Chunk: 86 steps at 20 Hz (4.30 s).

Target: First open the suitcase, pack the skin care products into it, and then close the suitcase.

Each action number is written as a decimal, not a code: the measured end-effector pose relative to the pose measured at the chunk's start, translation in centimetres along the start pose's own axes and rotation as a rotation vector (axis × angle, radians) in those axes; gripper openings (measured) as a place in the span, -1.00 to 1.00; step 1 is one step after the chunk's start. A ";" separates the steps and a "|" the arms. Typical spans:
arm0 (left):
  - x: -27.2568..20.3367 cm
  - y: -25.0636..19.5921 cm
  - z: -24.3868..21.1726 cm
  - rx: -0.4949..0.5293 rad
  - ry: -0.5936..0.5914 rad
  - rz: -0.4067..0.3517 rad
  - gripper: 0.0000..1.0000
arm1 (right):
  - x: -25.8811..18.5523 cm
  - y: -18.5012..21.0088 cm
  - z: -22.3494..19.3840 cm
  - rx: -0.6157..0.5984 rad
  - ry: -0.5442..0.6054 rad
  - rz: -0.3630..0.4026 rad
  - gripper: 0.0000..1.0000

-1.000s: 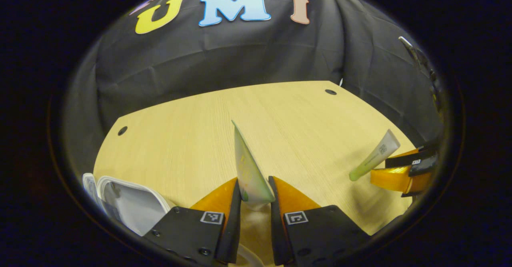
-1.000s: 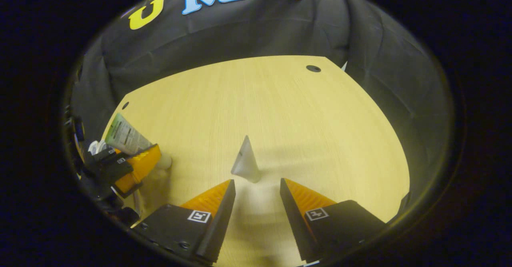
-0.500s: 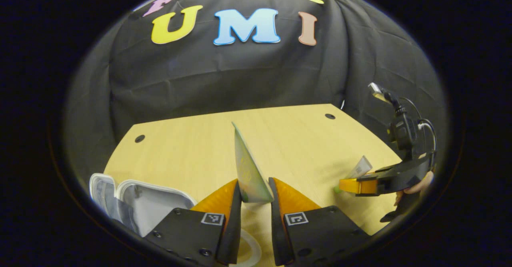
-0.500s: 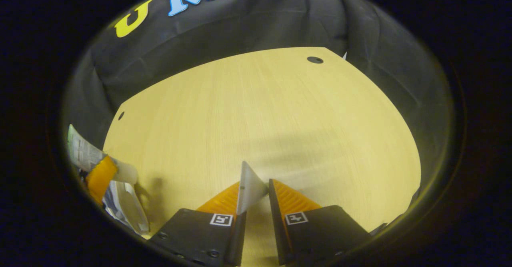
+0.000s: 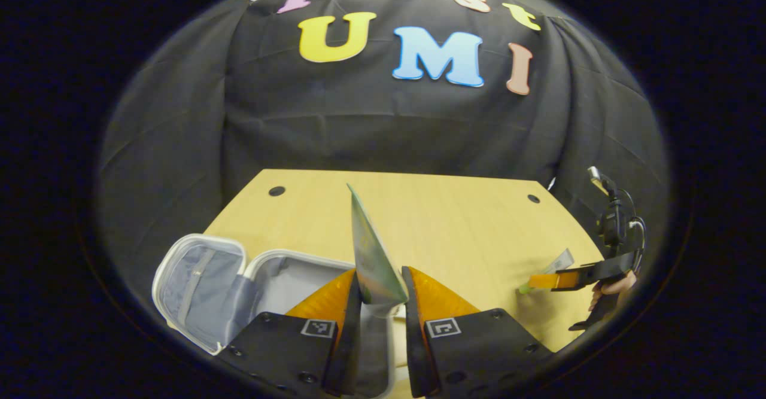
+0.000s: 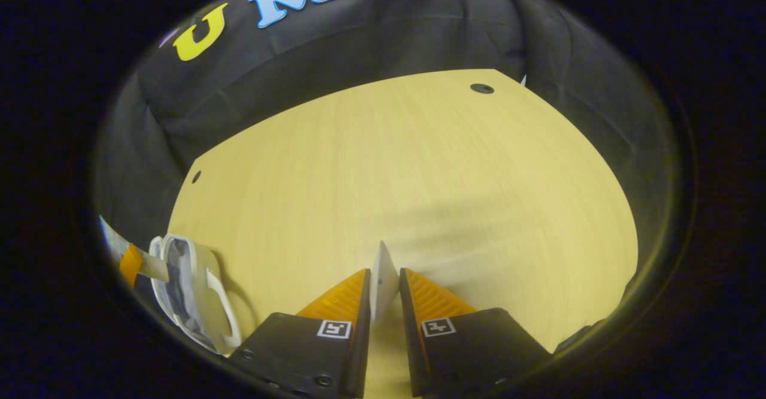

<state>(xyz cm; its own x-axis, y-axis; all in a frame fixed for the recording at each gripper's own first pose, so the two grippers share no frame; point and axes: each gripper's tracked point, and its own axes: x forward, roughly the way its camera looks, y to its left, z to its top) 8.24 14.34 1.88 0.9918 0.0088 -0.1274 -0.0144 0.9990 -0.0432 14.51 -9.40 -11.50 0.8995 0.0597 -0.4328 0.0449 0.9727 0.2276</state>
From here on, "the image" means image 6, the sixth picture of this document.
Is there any wide white green tube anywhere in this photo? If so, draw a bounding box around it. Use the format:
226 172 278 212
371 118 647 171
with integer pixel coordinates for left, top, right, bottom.
99 215 171 283

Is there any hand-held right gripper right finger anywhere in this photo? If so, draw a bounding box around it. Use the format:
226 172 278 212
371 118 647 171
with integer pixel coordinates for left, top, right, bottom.
399 267 552 398

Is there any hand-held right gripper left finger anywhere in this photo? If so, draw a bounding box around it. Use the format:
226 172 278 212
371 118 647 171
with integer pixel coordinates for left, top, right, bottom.
229 269 373 399

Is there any black backdrop cloth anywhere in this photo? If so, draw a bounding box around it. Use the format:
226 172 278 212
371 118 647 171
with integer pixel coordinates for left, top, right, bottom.
90 0 683 352

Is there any white suitcase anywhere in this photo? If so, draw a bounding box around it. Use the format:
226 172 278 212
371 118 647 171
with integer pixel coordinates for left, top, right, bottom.
148 234 241 355

